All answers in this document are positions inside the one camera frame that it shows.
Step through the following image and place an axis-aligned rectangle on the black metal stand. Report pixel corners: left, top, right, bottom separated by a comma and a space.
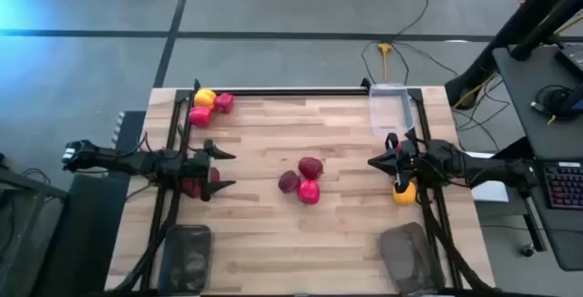
0, 150, 69, 297

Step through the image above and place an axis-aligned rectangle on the yellow extension cord plug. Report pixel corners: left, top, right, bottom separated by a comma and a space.
377, 41, 394, 82

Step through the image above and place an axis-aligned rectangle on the dark translucent plastic bin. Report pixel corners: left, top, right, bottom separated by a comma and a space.
379, 221, 441, 294
157, 223, 214, 296

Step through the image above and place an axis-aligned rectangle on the black tower fan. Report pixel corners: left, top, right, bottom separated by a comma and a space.
444, 0, 583, 109

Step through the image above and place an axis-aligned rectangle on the white paper sheet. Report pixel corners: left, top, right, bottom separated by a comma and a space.
464, 150, 510, 203

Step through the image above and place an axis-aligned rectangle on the yellow bell pepper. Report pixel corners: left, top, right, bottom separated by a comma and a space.
193, 88, 218, 110
392, 179, 418, 207

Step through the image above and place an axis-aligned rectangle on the black desk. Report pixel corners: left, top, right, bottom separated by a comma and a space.
492, 44, 583, 272

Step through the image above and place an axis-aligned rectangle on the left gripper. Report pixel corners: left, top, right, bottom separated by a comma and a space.
181, 138, 237, 202

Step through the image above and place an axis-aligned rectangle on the black pole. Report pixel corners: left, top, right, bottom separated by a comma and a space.
509, 0, 583, 61

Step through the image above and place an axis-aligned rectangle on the black aluminium table frame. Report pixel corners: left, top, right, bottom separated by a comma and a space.
138, 77, 465, 294

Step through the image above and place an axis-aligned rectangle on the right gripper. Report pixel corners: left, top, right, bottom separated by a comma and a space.
367, 131, 432, 194

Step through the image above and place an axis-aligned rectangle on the black control box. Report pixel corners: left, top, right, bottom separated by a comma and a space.
110, 110, 148, 152

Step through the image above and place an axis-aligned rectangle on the black keyboard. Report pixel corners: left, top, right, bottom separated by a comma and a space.
544, 160, 583, 210

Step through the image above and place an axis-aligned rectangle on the clear plastic bin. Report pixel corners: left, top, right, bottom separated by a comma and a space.
367, 82, 416, 139

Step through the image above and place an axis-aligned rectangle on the large black case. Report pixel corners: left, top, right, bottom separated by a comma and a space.
31, 173, 131, 297

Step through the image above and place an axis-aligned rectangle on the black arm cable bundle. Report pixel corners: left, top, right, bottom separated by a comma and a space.
416, 182, 497, 294
113, 187, 182, 294

